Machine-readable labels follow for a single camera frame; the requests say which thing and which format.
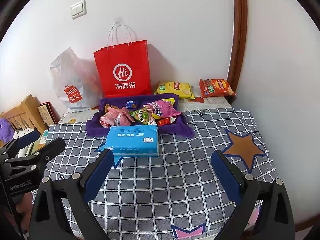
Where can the green snack packet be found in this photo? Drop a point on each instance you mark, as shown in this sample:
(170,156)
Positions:
(140,115)

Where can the purple cloth tray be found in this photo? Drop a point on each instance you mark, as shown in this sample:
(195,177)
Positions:
(175,127)

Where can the white light switch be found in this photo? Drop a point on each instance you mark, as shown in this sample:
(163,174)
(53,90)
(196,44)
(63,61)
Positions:
(78,10)

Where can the brown wooden door frame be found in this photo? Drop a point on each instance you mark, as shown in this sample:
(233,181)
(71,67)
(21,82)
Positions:
(238,30)

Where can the pink triangular snack packet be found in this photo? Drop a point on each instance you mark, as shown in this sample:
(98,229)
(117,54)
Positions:
(108,118)

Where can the yellow black snack packet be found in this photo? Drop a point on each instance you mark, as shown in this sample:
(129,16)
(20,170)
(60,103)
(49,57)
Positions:
(156,116)

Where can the green white box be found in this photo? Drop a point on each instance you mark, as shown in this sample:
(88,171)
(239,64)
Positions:
(43,137)

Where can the purple plush cloth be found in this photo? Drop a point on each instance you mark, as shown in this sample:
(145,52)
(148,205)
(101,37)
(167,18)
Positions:
(6,130)

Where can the orange chip bag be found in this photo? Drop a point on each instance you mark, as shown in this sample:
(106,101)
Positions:
(216,88)

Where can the red paper bag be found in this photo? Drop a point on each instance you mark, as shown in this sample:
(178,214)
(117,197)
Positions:
(122,72)

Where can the red pink snack packet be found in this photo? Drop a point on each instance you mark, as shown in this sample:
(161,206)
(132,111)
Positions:
(165,121)

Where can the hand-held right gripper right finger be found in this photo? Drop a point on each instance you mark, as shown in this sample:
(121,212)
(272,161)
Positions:
(227,177)

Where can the white dotted cloth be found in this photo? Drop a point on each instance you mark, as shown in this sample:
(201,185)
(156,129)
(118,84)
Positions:
(21,133)

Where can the grey checked blanket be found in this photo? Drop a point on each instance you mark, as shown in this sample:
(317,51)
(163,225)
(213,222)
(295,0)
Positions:
(175,167)

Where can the person's left hand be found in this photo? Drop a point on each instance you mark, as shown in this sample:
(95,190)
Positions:
(25,207)

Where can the yellow chip bag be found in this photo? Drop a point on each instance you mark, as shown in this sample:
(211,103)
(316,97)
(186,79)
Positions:
(175,90)

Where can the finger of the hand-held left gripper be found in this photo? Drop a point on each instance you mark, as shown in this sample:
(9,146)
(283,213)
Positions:
(50,150)
(27,139)

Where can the patterned book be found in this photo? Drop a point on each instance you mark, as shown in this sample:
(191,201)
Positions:
(48,115)

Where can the yellow triangular snack packet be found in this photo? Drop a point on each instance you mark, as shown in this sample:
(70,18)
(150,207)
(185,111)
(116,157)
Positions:
(108,108)

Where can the large pink snack packet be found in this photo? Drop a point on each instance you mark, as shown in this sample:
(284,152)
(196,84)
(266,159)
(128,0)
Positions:
(162,107)

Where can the small blue snack packet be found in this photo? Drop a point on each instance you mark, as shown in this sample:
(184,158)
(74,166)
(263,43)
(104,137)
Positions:
(131,103)

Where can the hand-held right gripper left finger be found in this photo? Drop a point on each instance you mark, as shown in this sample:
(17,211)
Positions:
(97,177)

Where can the white plastic bag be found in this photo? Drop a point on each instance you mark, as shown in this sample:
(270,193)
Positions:
(72,80)

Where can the blue tissue pack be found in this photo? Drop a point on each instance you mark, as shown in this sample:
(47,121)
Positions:
(132,140)

